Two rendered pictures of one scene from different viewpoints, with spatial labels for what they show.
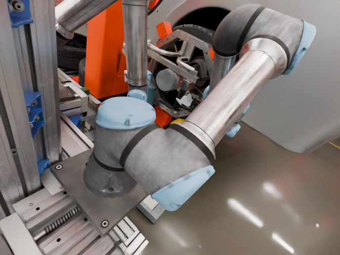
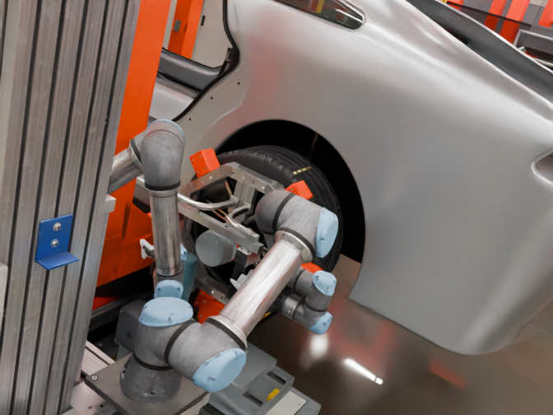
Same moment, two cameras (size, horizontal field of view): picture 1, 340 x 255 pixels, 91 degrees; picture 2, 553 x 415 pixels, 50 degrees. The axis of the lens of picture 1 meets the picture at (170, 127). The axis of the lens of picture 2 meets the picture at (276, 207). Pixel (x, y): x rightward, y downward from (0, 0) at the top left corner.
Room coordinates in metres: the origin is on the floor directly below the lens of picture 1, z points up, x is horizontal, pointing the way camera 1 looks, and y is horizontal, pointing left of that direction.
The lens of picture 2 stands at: (-0.87, -0.15, 1.82)
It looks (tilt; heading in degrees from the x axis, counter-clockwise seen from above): 21 degrees down; 4
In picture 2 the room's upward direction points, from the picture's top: 16 degrees clockwise
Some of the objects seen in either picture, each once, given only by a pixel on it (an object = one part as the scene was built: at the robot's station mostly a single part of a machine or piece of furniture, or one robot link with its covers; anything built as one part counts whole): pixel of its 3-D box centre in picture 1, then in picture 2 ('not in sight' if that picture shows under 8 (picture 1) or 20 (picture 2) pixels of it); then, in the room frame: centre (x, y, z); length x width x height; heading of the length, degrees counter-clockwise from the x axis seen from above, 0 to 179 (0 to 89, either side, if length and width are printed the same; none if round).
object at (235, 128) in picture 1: (227, 125); (313, 316); (0.77, -0.26, 0.85); 0.11 x 0.08 x 0.09; 69
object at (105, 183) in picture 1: (116, 161); (154, 366); (0.29, 0.09, 0.87); 0.15 x 0.15 x 0.10
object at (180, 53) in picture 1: (166, 44); (207, 190); (1.09, 0.22, 1.03); 0.19 x 0.18 x 0.11; 158
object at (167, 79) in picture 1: (172, 79); (225, 242); (1.10, 0.11, 0.85); 0.21 x 0.14 x 0.14; 158
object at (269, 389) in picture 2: not in sight; (227, 372); (1.30, -0.02, 0.13); 0.50 x 0.36 x 0.10; 68
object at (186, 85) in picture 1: (188, 83); (248, 254); (0.91, 0.00, 0.93); 0.09 x 0.05 x 0.05; 158
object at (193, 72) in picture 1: (192, 58); (251, 213); (1.01, 0.04, 1.03); 0.19 x 0.18 x 0.11; 158
